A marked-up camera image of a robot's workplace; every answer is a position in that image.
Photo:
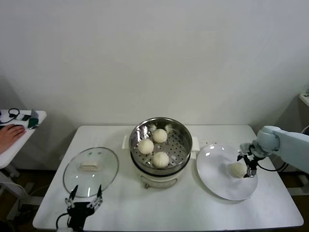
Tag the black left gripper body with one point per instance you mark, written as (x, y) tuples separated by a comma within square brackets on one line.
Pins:
[(78, 213)]

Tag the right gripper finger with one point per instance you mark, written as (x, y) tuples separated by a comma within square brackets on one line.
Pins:
[(241, 158), (251, 172)]

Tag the glass pot lid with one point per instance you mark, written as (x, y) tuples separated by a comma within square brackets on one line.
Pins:
[(91, 159)]

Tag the white round plate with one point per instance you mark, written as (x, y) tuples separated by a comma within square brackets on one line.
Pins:
[(214, 169)]

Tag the white steamed baozi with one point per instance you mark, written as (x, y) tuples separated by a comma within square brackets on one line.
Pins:
[(237, 170), (160, 135), (160, 159), (145, 146)]

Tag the white electric cooker base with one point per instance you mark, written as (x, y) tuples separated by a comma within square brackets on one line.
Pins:
[(157, 180)]

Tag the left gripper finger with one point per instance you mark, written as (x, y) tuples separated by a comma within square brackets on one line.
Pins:
[(99, 192), (72, 193)]

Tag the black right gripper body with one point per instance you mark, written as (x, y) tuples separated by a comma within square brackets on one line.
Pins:
[(251, 161)]

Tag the small white black gadget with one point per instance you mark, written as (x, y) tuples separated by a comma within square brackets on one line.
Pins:
[(24, 117)]

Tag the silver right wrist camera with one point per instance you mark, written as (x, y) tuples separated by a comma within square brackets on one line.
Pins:
[(245, 146)]

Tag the green handheld device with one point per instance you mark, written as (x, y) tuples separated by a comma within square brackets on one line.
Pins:
[(33, 120)]

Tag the white side table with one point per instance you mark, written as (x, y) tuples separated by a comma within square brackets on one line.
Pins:
[(17, 152)]

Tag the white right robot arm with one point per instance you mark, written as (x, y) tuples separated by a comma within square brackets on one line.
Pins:
[(285, 145)]

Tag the person's bare hand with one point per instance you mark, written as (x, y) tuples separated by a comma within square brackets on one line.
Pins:
[(10, 134)]

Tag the stainless steel steamer basket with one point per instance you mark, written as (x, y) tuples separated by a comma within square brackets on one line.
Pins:
[(178, 147)]

